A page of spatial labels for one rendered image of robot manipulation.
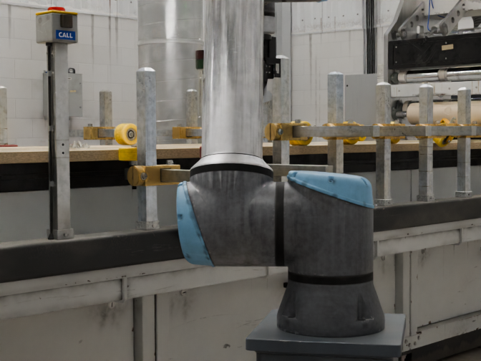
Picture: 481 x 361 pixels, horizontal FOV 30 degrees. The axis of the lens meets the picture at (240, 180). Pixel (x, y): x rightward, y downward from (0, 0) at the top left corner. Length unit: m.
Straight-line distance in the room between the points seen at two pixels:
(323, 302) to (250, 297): 1.39
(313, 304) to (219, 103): 0.39
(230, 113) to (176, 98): 4.85
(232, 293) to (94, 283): 0.74
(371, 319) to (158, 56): 5.04
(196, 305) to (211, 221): 1.23
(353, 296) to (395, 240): 1.56
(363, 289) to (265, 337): 0.19
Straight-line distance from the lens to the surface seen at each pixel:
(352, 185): 1.52
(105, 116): 3.53
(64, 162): 2.11
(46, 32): 2.10
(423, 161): 3.20
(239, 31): 1.64
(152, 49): 6.49
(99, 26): 11.34
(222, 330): 2.83
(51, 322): 2.43
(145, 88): 2.25
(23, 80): 10.61
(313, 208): 1.52
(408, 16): 5.41
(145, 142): 2.25
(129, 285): 2.28
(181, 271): 2.38
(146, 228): 2.25
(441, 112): 5.01
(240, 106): 1.59
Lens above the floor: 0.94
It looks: 3 degrees down
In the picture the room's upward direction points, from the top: straight up
